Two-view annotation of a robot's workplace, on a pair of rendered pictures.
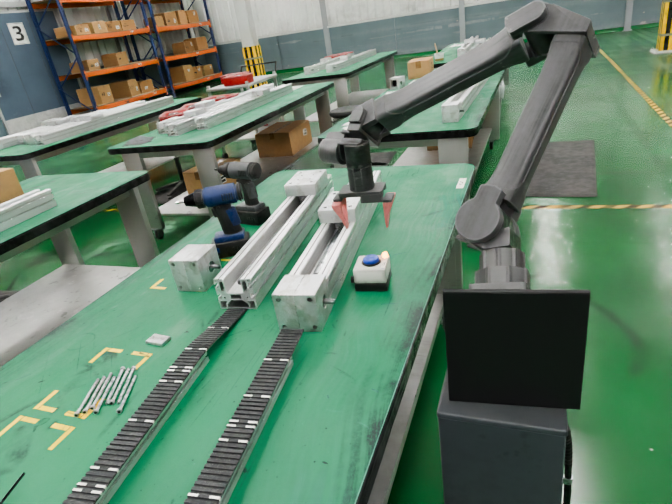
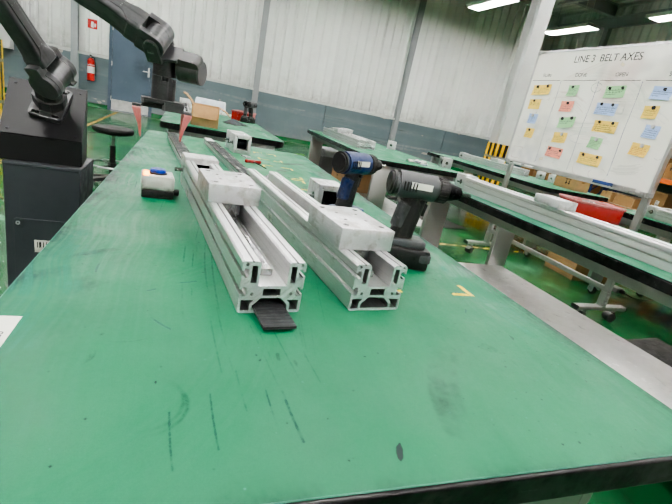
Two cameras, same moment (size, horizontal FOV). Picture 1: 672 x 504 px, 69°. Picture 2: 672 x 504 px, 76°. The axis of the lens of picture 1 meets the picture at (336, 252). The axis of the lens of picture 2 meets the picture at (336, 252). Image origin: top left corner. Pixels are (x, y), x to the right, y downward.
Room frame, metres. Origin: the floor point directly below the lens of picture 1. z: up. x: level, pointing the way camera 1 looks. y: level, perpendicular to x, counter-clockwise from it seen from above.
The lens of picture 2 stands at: (2.24, -0.53, 1.09)
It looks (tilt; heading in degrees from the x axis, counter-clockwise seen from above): 18 degrees down; 135
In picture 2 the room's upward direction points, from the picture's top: 12 degrees clockwise
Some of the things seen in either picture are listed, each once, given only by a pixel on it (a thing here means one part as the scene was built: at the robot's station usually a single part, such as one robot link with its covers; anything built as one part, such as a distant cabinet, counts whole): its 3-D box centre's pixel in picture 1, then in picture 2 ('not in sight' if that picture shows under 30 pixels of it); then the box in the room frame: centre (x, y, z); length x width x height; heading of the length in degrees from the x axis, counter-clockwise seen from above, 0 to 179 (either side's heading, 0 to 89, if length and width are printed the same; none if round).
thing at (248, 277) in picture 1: (287, 227); (301, 219); (1.43, 0.14, 0.82); 0.80 x 0.10 x 0.09; 162
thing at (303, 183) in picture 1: (307, 186); (347, 233); (1.67, 0.06, 0.87); 0.16 x 0.11 x 0.07; 162
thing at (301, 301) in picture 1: (307, 302); (195, 171); (0.95, 0.08, 0.83); 0.12 x 0.09 x 0.10; 72
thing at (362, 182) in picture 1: (361, 180); (163, 92); (1.07, -0.08, 1.05); 0.10 x 0.07 x 0.07; 72
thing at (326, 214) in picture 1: (343, 210); (227, 192); (1.38, -0.04, 0.87); 0.16 x 0.11 x 0.07; 162
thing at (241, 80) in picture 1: (250, 110); not in sight; (6.44, 0.78, 0.50); 1.03 x 0.55 x 1.01; 161
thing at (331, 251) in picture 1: (345, 225); (224, 212); (1.38, -0.04, 0.82); 0.80 x 0.10 x 0.09; 162
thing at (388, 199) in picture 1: (379, 208); (146, 118); (1.06, -0.12, 0.98); 0.07 x 0.07 x 0.09; 72
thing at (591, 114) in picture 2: not in sight; (568, 174); (0.90, 3.32, 0.97); 1.50 x 0.50 x 1.95; 156
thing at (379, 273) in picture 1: (369, 272); (160, 184); (1.07, -0.07, 0.81); 0.10 x 0.08 x 0.06; 72
